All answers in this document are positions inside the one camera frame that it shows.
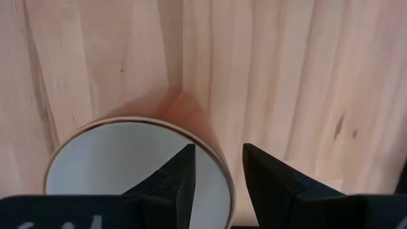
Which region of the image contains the red-orange mug white handle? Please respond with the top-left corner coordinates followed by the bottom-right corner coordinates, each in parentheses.
top-left (43, 87), bottom-right (237, 229)

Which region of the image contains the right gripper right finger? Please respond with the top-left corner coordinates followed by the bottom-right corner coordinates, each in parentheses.
top-left (242, 142), bottom-right (407, 229)

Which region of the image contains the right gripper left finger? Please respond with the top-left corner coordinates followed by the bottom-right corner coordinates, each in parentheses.
top-left (0, 142), bottom-right (197, 229)

